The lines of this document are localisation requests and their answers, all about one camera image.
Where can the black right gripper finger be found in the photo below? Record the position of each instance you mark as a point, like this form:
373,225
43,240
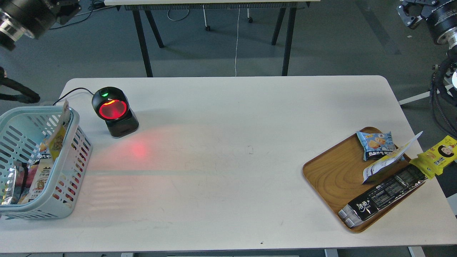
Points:
412,12

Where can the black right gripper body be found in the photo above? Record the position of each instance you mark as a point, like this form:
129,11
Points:
442,22

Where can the yellow snack pouch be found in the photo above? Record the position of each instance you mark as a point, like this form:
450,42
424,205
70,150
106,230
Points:
52,145

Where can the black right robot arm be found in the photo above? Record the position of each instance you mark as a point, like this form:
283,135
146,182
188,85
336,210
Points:
443,87

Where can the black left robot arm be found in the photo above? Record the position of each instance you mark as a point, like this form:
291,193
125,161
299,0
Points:
32,18

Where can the blue snack packet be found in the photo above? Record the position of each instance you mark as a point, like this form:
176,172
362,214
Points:
375,145

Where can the white blue snack pouch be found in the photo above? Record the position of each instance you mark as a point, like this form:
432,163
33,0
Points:
374,170

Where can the yellow cartoon snack packet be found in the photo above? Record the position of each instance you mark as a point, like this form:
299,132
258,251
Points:
433,161

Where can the long black snack package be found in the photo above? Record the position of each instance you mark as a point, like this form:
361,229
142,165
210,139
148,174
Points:
379,197

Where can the light blue plastic basket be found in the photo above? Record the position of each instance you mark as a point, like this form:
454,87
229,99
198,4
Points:
22,131

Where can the snack packs inside basket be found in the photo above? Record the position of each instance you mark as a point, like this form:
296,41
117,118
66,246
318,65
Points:
23,183

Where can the wooden tray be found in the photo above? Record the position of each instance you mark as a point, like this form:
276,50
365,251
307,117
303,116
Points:
336,175

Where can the black barcode scanner red window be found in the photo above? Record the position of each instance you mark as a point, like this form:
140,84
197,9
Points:
112,105

